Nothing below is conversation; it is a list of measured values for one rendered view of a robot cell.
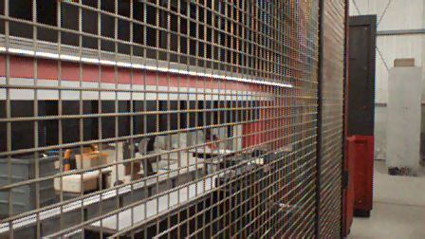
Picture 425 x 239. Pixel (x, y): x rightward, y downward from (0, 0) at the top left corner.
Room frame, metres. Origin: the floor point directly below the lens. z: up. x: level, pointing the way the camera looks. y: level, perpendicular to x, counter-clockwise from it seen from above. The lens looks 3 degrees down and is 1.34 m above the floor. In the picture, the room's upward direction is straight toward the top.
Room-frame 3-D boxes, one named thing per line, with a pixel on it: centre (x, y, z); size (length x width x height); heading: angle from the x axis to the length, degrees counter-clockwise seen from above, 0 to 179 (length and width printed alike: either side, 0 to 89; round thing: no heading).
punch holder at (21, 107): (1.15, 0.58, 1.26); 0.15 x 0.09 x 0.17; 154
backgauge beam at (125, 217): (2.07, -0.21, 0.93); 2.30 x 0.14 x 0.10; 154
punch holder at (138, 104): (1.69, 0.31, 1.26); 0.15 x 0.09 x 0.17; 154
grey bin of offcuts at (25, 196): (4.46, 2.00, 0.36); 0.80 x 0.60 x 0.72; 158
